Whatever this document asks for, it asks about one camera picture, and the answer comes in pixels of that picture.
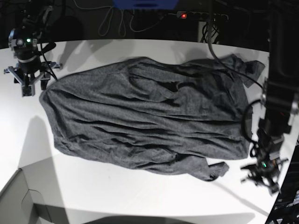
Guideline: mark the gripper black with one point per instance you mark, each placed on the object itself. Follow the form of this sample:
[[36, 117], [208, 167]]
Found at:
[[265, 173], [29, 73]]

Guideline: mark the dark grey t-shirt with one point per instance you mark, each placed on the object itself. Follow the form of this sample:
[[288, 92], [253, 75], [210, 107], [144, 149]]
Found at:
[[163, 118]]

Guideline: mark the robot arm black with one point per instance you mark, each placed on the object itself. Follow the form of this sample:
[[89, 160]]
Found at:
[[29, 42], [280, 95]]

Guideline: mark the blue box at top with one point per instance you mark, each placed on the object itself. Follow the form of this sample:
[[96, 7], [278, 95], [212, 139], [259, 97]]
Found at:
[[145, 4]]

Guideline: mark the black power strip red light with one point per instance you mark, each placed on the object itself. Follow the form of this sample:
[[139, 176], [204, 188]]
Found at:
[[200, 16]]

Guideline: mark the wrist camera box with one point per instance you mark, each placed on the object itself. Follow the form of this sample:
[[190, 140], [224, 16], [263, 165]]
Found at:
[[28, 91], [274, 188]]

